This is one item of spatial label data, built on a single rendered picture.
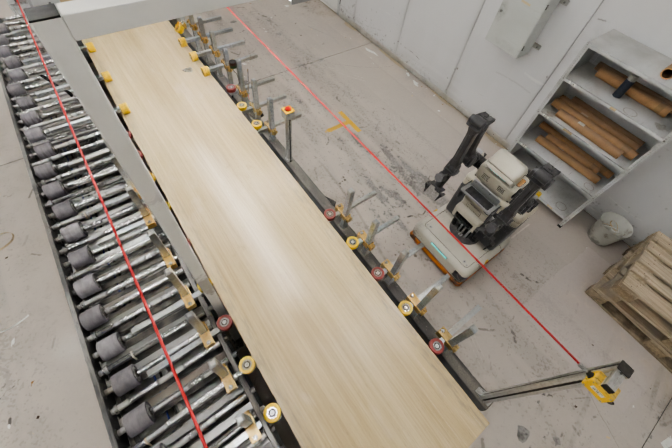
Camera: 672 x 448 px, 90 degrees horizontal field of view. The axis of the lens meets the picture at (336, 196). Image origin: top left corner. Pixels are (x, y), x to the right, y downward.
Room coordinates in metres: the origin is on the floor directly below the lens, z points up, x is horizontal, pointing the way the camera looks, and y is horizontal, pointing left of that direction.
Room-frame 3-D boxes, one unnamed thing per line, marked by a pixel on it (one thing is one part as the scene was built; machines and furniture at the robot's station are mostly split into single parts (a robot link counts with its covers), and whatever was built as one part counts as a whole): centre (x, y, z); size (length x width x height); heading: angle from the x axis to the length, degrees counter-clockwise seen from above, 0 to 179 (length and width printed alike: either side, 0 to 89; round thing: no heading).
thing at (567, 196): (2.55, -2.18, 0.78); 0.90 x 0.45 x 1.55; 44
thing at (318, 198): (2.12, 0.73, 0.67); 5.11 x 0.08 x 0.10; 44
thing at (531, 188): (1.19, -1.00, 1.40); 0.11 x 0.06 x 0.43; 44
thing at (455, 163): (1.51, -0.71, 1.41); 0.11 x 0.06 x 0.43; 44
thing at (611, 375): (0.29, -0.96, 1.20); 0.15 x 0.12 x 1.00; 44
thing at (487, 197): (1.47, -0.98, 0.99); 0.28 x 0.16 x 0.22; 44
